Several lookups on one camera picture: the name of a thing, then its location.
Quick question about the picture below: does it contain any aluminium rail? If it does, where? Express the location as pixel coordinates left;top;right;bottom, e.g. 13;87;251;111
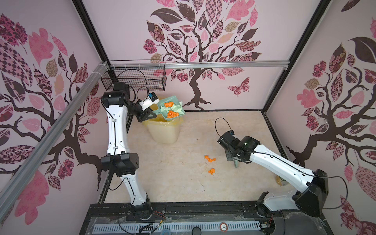
110;60;290;69
1;61;109;219

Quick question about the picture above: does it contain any orange scrap front right piece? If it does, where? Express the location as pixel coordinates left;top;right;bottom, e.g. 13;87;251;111
167;110;180;119

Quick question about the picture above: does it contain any aluminium rail left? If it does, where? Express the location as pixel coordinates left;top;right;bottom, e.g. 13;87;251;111
1;61;109;219

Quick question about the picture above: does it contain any green drink bottle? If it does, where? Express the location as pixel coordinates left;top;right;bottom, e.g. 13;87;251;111
275;176;289;186

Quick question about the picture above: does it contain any green hand brush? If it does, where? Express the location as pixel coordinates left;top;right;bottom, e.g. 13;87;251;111
225;150;239;168

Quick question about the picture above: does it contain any yellow bin liner bag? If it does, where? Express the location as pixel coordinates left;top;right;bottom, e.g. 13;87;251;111
143;96;186;126

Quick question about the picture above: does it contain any aluminium rail back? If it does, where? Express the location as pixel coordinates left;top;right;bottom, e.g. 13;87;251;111
110;60;290;69

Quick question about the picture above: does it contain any cream trash bin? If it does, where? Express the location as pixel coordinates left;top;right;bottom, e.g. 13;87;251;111
144;119;181;144

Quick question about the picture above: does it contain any orange scrap pile front right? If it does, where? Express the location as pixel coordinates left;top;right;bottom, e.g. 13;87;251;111
164;101;174;108

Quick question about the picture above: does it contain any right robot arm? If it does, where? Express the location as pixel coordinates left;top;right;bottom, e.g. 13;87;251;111
217;130;329;217

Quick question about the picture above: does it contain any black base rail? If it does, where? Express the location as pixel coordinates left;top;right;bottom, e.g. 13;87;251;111
79;201;333;235

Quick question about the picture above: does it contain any white slotted cable duct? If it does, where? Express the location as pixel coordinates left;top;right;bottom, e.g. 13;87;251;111
91;221;261;235

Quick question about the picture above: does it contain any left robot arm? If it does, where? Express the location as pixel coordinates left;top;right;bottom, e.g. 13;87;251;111
100;82;159;220

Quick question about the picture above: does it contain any black wire basket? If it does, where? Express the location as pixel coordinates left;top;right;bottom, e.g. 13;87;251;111
101;59;167;91

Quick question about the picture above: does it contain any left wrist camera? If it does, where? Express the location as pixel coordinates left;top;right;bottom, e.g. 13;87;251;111
139;92;160;111

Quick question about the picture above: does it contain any green dustpan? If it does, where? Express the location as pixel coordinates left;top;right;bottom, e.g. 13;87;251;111
153;96;186;121

